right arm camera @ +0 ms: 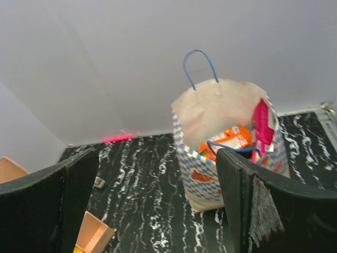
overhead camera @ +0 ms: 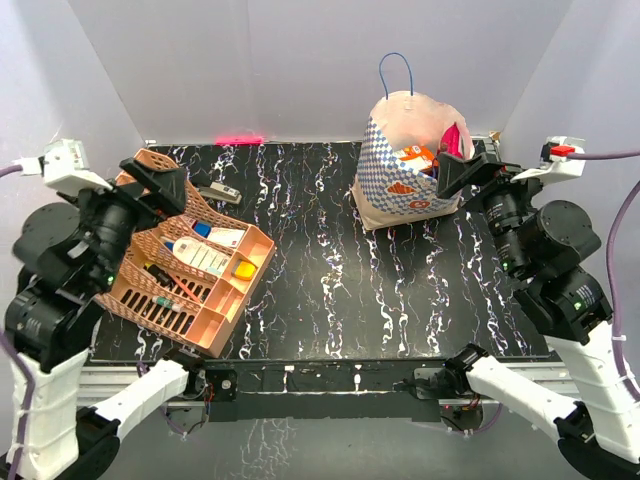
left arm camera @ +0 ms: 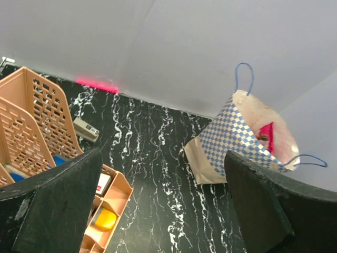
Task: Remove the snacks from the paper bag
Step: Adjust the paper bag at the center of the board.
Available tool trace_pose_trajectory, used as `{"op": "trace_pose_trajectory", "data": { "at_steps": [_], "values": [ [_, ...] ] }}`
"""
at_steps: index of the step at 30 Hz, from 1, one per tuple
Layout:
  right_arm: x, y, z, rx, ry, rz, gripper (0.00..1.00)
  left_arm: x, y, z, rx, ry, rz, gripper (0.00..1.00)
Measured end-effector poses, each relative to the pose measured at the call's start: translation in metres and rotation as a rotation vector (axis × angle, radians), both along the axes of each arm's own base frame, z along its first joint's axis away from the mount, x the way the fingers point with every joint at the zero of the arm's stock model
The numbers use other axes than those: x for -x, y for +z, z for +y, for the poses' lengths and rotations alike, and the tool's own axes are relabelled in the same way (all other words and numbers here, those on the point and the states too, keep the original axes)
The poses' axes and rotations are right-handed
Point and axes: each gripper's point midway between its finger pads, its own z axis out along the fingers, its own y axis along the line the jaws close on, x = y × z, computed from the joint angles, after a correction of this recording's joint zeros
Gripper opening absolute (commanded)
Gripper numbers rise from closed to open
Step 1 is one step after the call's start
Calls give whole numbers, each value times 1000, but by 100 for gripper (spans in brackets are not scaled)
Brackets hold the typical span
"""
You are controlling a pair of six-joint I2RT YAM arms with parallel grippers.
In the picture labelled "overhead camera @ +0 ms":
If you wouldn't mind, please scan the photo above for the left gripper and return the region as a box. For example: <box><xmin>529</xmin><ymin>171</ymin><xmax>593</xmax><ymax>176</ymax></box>
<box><xmin>62</xmin><ymin>155</ymin><xmax>187</xmax><ymax>289</ymax></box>

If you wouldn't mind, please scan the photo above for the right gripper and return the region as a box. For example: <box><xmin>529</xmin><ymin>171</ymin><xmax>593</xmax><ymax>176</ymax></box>
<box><xmin>434</xmin><ymin>152</ymin><xmax>555</xmax><ymax>275</ymax></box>

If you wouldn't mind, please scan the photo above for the orange snack bag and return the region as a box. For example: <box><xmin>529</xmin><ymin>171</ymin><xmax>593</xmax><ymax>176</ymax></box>
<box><xmin>393</xmin><ymin>145</ymin><xmax>438</xmax><ymax>177</ymax></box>

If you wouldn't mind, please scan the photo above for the blue checkered paper bag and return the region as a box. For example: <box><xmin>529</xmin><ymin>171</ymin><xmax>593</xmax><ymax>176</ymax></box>
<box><xmin>351</xmin><ymin>69</ymin><xmax>475</xmax><ymax>231</ymax></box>

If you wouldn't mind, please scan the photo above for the pink chips bag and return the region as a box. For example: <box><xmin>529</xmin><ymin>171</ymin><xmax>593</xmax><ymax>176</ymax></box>
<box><xmin>438</xmin><ymin>123</ymin><xmax>475</xmax><ymax>160</ymax></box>

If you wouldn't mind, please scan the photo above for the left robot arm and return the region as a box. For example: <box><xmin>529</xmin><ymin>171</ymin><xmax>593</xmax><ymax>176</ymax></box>
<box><xmin>1</xmin><ymin>158</ymin><xmax>207</xmax><ymax>479</ymax></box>

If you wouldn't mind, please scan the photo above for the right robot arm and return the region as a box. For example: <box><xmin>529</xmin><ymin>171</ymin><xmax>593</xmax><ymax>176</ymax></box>
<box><xmin>437</xmin><ymin>153</ymin><xmax>639</xmax><ymax>479</ymax></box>

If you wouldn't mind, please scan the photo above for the grey stapler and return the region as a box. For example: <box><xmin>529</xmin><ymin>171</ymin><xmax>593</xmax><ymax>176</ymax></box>
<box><xmin>194</xmin><ymin>182</ymin><xmax>242</xmax><ymax>205</ymax></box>

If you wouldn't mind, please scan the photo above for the white lotion bottle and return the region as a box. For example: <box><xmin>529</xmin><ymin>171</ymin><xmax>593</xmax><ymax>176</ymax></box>
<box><xmin>161</xmin><ymin>236</ymin><xmax>231</xmax><ymax>276</ymax></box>

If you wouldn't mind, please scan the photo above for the white medicine box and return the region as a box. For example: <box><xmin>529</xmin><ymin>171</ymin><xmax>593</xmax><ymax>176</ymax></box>
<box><xmin>192</xmin><ymin>222</ymin><xmax>246</xmax><ymax>249</ymax></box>

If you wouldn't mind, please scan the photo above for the peach plastic desk organizer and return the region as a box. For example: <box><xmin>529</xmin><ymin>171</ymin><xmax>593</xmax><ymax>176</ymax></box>
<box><xmin>93</xmin><ymin>148</ymin><xmax>277</xmax><ymax>359</ymax></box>

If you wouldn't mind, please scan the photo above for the orange pen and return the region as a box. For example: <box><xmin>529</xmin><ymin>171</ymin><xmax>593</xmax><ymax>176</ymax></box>
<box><xmin>166</xmin><ymin>273</ymin><xmax>200</xmax><ymax>303</ymax></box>

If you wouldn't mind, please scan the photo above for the yellow sponge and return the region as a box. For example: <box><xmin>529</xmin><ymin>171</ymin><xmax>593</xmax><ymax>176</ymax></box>
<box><xmin>231</xmin><ymin>260</ymin><xmax>257</xmax><ymax>281</ymax></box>

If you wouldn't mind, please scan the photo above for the glue stick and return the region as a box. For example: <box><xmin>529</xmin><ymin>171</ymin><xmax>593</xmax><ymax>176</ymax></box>
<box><xmin>152</xmin><ymin>296</ymin><xmax>183</xmax><ymax>313</ymax></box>

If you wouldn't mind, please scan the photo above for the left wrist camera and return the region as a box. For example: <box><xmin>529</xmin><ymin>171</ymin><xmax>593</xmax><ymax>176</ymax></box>
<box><xmin>13</xmin><ymin>139</ymin><xmax>113</xmax><ymax>197</ymax></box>

